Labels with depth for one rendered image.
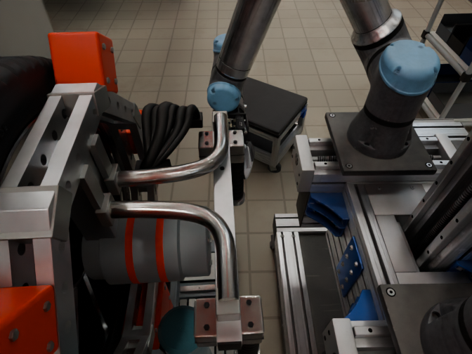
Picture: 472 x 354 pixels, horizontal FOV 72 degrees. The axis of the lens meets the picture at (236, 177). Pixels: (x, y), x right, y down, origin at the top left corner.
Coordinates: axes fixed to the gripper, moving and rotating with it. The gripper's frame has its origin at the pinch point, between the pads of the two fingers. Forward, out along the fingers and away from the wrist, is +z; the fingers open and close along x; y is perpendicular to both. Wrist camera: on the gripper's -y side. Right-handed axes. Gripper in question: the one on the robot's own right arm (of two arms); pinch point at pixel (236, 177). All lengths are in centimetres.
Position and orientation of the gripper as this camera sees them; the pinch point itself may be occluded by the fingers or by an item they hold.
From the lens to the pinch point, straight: 73.9
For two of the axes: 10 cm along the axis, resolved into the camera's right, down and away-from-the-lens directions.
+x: 10.0, -0.5, 0.4
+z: 0.6, 7.5, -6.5
